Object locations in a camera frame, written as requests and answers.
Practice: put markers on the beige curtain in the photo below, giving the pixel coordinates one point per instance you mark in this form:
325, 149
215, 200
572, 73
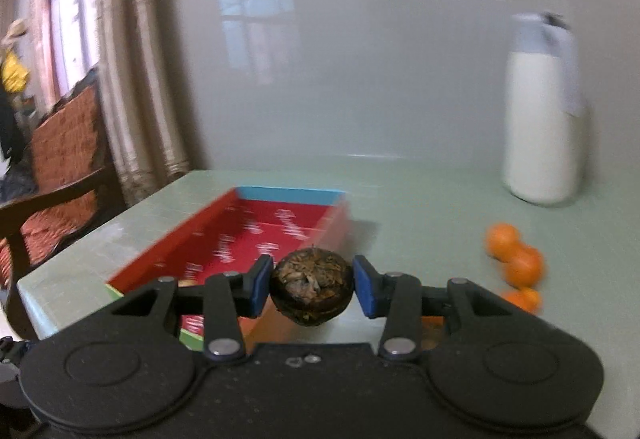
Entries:
145, 69

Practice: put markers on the window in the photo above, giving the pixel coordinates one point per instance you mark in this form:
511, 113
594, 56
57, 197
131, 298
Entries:
75, 4

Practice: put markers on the wooden chair orange upholstery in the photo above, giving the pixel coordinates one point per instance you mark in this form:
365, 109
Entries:
65, 144

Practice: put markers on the green grid mat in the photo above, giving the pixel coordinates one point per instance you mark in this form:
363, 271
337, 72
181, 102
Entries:
425, 219

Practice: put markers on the dark brown walnut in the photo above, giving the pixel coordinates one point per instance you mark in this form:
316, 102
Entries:
310, 284

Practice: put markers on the small orange mandarin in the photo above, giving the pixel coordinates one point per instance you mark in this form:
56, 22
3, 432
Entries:
526, 299

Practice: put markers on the red cardboard box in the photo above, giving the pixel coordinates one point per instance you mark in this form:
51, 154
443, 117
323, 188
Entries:
250, 229

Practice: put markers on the white thermos jug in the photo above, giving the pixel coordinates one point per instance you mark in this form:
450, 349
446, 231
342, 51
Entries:
537, 119

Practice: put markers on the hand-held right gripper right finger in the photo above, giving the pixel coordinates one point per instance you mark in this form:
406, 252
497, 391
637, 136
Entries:
364, 289

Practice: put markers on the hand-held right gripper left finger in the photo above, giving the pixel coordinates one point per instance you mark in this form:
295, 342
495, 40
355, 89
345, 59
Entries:
260, 288

